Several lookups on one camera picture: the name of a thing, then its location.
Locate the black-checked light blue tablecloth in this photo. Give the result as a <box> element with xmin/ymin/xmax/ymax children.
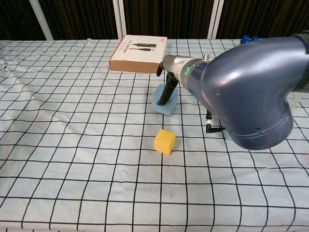
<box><xmin>0</xmin><ymin>37</ymin><xmax>309</xmax><ymax>232</ymax></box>

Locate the white partition post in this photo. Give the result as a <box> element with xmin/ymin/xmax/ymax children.
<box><xmin>207</xmin><ymin>0</ymin><xmax>224</xmax><ymax>39</ymax></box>
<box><xmin>30</xmin><ymin>0</ymin><xmax>54</xmax><ymax>41</ymax></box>
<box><xmin>112</xmin><ymin>0</ymin><xmax>127</xmax><ymax>39</ymax></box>

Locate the dark blue toy brick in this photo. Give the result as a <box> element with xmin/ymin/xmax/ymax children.
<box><xmin>240</xmin><ymin>35</ymin><xmax>259</xmax><ymax>45</ymax></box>

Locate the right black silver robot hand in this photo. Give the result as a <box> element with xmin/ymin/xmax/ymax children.
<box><xmin>156</xmin><ymin>55</ymin><xmax>181</xmax><ymax>107</ymax></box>

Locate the small light blue cube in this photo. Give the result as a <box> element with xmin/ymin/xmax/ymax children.
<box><xmin>152</xmin><ymin>84</ymin><xmax>179</xmax><ymax>116</ymax></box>

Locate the cardboard cable product box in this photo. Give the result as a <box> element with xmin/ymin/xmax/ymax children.
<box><xmin>108</xmin><ymin>35</ymin><xmax>169</xmax><ymax>74</ymax></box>

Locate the small yellow foam cube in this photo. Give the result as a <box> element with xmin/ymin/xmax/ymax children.
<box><xmin>154</xmin><ymin>129</ymin><xmax>176</xmax><ymax>155</ymax></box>

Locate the black arm cable with plug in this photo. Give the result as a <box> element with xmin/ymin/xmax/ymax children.
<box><xmin>205</xmin><ymin>110</ymin><xmax>225</xmax><ymax>134</ymax></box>

